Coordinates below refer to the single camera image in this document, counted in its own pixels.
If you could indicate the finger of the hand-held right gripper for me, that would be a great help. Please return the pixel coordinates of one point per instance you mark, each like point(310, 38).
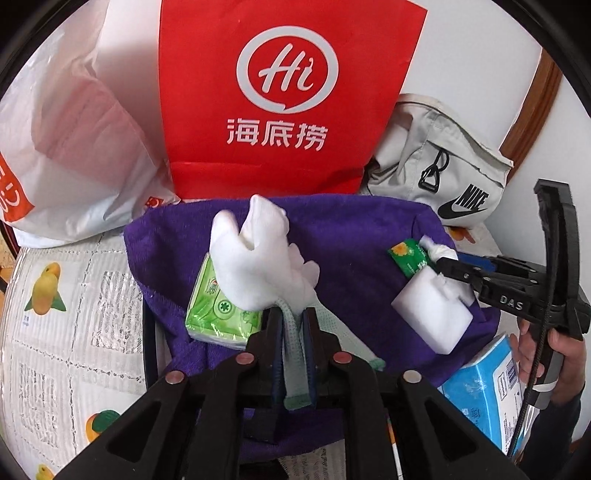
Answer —
point(489, 262)
point(461, 272)

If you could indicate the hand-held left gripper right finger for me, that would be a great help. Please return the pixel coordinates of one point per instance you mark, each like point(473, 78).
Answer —
point(310, 344)

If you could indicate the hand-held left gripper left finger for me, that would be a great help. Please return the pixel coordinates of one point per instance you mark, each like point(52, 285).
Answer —
point(276, 344)

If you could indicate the small green flower-print packet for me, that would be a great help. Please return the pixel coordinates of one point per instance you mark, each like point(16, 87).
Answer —
point(408, 256)

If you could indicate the white rectangular box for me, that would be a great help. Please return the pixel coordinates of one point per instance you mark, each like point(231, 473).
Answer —
point(429, 318)

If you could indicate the green tissue packet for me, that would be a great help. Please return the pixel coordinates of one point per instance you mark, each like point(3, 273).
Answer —
point(212, 314)

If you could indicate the white and mint sock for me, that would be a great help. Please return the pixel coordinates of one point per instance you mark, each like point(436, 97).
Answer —
point(254, 263)

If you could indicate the purple fabric storage bin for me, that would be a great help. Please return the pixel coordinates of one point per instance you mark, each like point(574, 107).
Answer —
point(351, 249)

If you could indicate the person's right forearm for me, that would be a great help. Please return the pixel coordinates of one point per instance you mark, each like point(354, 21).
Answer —
point(551, 443)

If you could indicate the person's right hand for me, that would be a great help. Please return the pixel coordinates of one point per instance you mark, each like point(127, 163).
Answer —
point(570, 364)

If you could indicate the grey waist bag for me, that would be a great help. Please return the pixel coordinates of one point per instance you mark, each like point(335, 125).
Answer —
point(415, 157)

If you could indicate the blue tissue pack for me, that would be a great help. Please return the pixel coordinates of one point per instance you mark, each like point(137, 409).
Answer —
point(480, 397)

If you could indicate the red paper bag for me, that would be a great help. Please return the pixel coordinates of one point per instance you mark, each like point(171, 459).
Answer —
point(286, 92)

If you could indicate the white plastic shopping bag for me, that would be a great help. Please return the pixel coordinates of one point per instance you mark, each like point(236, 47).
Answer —
point(78, 138)

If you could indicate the brown wooden door frame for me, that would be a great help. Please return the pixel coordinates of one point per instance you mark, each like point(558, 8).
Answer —
point(535, 115)

